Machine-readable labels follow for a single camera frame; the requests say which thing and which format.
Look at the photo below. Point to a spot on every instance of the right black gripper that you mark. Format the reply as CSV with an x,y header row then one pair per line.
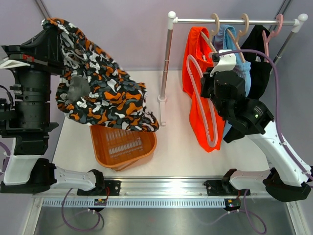
x,y
205,81

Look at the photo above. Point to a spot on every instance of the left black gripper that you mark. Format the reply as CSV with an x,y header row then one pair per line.
x,y
44,52

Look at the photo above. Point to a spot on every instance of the bright orange shorts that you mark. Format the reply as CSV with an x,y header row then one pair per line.
x,y
197,47

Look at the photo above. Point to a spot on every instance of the pink hanger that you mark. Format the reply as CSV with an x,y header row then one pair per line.
x,y
274,33
211,133

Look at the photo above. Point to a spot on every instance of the light blue shorts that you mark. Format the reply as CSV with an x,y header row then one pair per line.
x,y
223,41

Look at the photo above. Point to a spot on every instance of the beige hanger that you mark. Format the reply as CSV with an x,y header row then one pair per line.
x,y
235,39
212,33

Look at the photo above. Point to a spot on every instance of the camouflage patterned shorts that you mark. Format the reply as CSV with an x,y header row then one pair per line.
x,y
94,89

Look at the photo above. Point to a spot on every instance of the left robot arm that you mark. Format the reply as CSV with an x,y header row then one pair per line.
x,y
25,117

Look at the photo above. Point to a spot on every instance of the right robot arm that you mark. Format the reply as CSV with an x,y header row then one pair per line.
x,y
284,180

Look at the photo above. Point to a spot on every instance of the black shorts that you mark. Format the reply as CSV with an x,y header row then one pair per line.
x,y
260,69

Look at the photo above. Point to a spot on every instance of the metal clothes rack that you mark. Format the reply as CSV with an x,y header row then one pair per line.
x,y
296,25

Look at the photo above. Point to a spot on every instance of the orange plastic basket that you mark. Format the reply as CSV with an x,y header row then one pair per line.
x,y
119,149

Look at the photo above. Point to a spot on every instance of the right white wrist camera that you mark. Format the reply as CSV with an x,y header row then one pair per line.
x,y
224,60

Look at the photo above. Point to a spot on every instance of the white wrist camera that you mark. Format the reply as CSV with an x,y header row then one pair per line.
x,y
224,60
6,63

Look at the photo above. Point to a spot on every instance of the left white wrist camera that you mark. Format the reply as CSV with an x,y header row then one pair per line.
x,y
6,63

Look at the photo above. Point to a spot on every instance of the aluminium mounting rail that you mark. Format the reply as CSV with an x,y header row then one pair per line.
x,y
161,187

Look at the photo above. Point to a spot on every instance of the white slotted cable duct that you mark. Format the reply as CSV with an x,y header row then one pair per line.
x,y
136,203

